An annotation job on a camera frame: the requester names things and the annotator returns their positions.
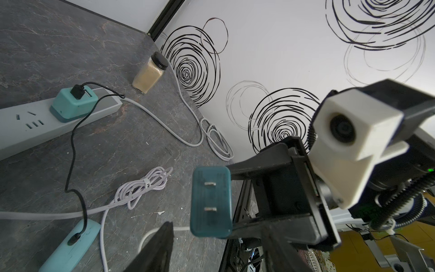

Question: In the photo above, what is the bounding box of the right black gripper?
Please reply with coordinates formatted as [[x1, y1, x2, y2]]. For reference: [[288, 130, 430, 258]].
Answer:
[[227, 137, 342, 251]]

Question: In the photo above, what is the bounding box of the blue earbud case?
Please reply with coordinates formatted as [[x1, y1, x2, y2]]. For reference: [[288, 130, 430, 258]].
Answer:
[[39, 219, 101, 272]]

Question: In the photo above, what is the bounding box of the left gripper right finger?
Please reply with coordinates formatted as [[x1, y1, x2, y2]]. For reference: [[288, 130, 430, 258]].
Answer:
[[261, 231, 312, 272]]

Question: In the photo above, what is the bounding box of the white power strip cord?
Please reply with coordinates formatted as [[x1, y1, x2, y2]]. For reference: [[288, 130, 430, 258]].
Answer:
[[118, 61, 235, 162]]

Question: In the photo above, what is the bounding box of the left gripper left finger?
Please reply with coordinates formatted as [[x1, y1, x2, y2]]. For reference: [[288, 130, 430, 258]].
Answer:
[[125, 222, 174, 272]]

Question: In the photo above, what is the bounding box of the teal charger black cable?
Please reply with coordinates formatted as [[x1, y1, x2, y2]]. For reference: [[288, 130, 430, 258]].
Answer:
[[50, 84, 100, 123]]

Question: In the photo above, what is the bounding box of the white power strip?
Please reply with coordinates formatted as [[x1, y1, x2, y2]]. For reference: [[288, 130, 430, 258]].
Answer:
[[1, 86, 122, 160]]

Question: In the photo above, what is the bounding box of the beige spice jar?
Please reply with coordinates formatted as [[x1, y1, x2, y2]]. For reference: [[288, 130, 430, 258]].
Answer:
[[132, 52, 169, 94]]

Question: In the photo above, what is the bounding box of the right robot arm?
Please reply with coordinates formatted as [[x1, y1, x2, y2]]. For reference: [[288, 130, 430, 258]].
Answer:
[[228, 136, 435, 251]]

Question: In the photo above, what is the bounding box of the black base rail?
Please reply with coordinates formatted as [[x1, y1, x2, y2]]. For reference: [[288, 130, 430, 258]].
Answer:
[[218, 180, 253, 272]]

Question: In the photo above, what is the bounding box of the thin black cable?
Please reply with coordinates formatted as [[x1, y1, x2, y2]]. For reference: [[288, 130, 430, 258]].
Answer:
[[63, 81, 126, 245]]

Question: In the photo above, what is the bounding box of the lilac cable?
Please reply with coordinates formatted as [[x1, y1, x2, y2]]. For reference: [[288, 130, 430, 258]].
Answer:
[[0, 165, 174, 272]]

